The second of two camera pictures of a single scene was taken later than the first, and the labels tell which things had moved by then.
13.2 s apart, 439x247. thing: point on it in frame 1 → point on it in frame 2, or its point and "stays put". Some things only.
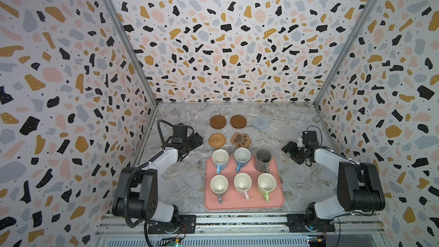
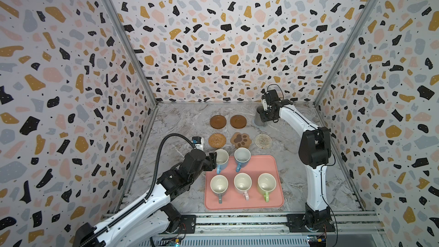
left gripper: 195,139 → 211,161
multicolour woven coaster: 286,156 → 263,140
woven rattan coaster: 217,140 stays put
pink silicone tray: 233,199 stays put
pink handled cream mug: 243,182 stays put
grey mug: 260,163 → 257,121
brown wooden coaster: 238,121 stays put
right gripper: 289,147 → 263,118
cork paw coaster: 240,140 stays put
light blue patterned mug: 242,156 stays put
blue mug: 220,157 stays put
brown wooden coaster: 218,122 stays put
